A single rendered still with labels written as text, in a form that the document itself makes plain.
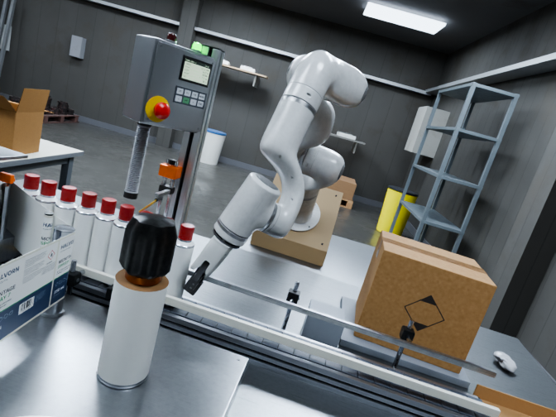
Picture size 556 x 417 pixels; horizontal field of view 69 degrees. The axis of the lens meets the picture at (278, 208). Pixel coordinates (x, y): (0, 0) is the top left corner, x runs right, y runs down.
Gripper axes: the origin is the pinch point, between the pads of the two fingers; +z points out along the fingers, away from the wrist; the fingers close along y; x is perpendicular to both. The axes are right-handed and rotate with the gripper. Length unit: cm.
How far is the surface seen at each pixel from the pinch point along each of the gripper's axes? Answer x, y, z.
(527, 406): 87, -12, -22
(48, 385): -6.8, 36.4, 9.2
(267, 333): 20.8, 4.3, -3.9
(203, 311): 6.0, 4.3, 1.4
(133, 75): -40, -3, -32
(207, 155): -184, -694, 151
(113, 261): -18.8, 2.6, 6.2
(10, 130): -135, -103, 51
